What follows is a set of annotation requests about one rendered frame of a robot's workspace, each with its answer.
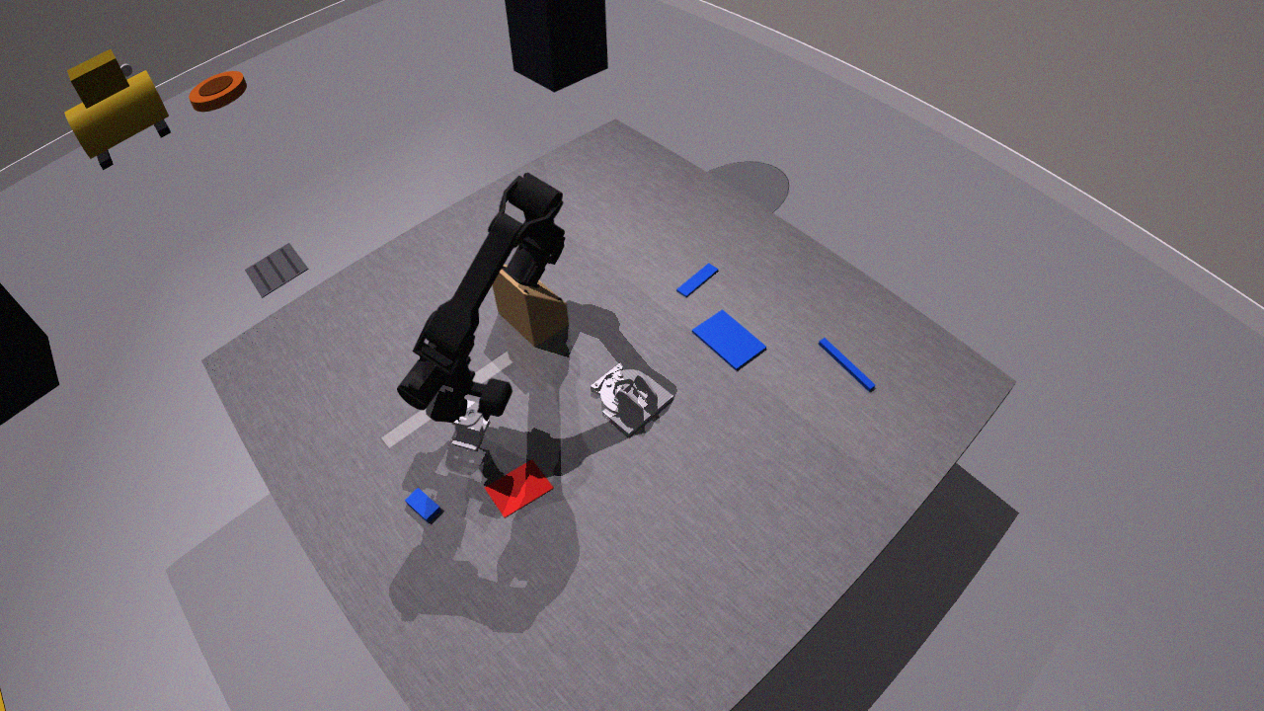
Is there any red flat rectangular plate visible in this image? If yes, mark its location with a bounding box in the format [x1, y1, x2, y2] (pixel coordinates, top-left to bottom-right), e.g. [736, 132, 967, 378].
[485, 459, 554, 517]

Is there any blue rectangular block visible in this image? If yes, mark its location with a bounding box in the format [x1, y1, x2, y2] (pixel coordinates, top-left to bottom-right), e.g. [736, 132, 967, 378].
[404, 488, 441, 522]

